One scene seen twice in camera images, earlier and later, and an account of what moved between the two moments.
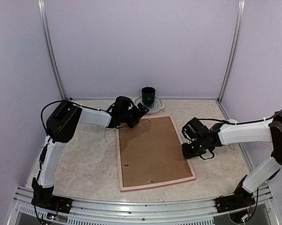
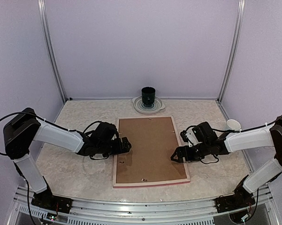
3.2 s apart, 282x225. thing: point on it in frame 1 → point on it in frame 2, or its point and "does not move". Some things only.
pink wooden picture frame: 150,155 does not move
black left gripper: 138,115 → 119,149
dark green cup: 148,95 does not move
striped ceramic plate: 159,104 does not move
